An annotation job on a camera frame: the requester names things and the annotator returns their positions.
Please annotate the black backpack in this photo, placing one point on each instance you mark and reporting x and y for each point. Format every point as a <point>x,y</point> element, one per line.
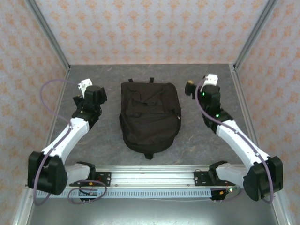
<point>150,117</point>

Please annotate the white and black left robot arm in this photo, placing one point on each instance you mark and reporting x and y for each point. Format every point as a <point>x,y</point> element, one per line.
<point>68,136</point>

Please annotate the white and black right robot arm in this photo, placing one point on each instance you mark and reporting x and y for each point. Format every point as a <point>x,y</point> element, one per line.
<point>236,138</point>

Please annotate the grey metal lower shelf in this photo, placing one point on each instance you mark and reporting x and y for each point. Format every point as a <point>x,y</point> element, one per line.
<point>152,211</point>

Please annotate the aluminium side rail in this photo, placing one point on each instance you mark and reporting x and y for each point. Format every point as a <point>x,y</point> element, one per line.
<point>55,131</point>
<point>246,112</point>

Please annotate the aluminium frame post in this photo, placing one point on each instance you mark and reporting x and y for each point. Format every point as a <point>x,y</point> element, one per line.
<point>47,30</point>
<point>255,30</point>

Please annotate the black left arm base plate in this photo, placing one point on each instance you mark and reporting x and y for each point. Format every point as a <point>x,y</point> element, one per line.
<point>105,179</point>

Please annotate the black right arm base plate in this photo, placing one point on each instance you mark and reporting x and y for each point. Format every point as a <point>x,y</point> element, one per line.
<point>199,178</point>

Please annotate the aluminium mounting rail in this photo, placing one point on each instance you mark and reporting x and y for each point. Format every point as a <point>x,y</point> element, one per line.
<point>152,174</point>

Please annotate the black controller bracket with lights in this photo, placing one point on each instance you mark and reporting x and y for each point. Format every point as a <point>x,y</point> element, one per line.
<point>220,194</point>

